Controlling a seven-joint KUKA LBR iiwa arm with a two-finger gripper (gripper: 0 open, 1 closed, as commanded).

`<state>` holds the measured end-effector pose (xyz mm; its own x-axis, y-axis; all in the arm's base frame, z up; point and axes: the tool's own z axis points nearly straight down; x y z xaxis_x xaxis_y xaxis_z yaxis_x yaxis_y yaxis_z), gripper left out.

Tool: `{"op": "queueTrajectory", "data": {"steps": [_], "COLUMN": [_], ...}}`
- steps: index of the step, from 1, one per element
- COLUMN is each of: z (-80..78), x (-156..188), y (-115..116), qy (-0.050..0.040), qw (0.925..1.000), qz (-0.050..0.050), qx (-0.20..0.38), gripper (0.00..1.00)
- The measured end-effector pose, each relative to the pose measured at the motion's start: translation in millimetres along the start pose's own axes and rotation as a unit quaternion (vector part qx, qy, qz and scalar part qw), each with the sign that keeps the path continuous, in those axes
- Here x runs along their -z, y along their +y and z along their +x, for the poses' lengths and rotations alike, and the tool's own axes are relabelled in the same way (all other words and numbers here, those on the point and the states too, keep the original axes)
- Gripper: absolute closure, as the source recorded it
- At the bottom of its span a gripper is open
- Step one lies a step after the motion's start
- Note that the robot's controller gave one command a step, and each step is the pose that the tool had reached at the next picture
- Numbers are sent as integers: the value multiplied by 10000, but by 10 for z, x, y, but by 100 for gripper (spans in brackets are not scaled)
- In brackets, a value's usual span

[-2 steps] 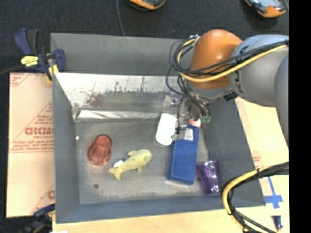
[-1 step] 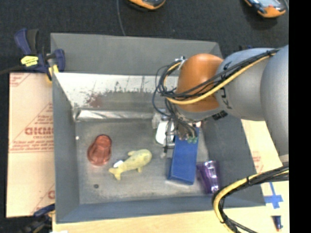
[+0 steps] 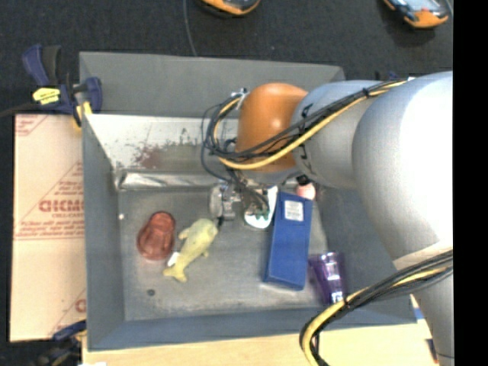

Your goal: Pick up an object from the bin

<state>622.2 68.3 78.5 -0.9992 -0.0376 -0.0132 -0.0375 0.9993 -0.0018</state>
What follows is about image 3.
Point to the brown cardboard board, red print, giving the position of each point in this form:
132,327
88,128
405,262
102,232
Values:
45,280

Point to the blue box with white label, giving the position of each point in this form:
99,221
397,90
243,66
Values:
288,250

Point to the yellow-green toy animal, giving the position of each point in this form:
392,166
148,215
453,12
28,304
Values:
195,242

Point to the pink round object, black top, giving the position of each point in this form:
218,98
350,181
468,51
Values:
307,192

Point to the red-brown clear cup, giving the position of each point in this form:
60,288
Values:
156,235

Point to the grey metal bin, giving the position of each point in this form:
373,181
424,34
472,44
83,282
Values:
160,82

